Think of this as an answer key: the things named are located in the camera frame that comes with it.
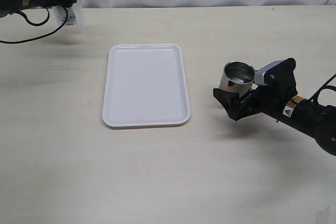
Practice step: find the white rectangular plastic tray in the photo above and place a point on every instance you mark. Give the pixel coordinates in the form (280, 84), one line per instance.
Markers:
(145, 86)

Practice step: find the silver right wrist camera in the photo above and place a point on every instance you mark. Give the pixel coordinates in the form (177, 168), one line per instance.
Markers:
(262, 76)

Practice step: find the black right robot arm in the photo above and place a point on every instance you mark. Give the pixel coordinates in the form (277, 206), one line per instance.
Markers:
(307, 116)

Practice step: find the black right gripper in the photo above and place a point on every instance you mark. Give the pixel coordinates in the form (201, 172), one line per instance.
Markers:
(264, 98)

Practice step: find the clear plastic pitcher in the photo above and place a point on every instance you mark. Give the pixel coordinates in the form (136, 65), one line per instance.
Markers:
(75, 22)

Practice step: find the stainless steel cup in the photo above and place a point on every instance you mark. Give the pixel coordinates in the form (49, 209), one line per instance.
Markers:
(237, 77)

